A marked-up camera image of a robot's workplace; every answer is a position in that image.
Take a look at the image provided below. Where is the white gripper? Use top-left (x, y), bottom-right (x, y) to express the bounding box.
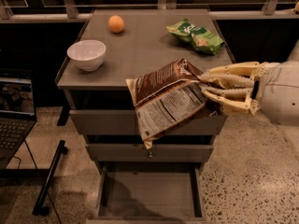
top-left (199, 60), bottom-right (299, 126)

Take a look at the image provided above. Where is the brown chip bag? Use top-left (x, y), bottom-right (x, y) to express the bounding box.
top-left (126, 59), bottom-right (221, 149)

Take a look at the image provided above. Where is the green chip bag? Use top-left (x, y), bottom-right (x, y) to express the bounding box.
top-left (165, 19), bottom-right (225, 55)

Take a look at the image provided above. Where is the grey drawer cabinet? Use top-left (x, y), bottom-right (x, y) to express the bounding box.
top-left (56, 9), bottom-right (235, 169)

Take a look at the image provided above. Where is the grey top drawer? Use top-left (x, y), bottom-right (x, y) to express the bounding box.
top-left (69, 109), bottom-right (226, 135)

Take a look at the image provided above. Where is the grey middle drawer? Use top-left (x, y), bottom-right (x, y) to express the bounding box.
top-left (86, 143), bottom-right (214, 162)

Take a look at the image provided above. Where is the grey open bottom drawer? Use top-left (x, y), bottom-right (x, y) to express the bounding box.
top-left (86, 163), bottom-right (214, 224)

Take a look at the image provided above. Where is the metal window railing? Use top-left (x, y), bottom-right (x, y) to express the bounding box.
top-left (0, 0), bottom-right (299, 22)

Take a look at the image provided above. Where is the orange fruit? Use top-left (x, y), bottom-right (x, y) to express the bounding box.
top-left (108, 15), bottom-right (124, 34)

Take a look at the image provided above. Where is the white ceramic bowl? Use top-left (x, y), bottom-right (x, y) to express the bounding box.
top-left (67, 40), bottom-right (107, 72)

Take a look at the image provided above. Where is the black laptop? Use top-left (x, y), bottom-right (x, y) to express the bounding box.
top-left (0, 69), bottom-right (36, 170)

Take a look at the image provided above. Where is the black stand leg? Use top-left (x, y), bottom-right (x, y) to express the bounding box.
top-left (32, 140), bottom-right (68, 216)

